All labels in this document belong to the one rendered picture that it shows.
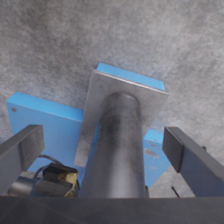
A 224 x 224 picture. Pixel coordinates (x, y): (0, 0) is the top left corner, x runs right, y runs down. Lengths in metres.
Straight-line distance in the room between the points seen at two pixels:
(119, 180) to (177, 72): 0.68
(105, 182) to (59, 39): 0.74
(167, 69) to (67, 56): 0.56
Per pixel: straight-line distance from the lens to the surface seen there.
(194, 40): 0.93
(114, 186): 0.48
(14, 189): 1.08
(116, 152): 0.54
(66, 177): 0.85
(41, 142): 0.17
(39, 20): 0.98
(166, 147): 0.16
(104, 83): 0.81
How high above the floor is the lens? 0.85
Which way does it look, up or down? 51 degrees down
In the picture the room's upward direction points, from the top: 170 degrees counter-clockwise
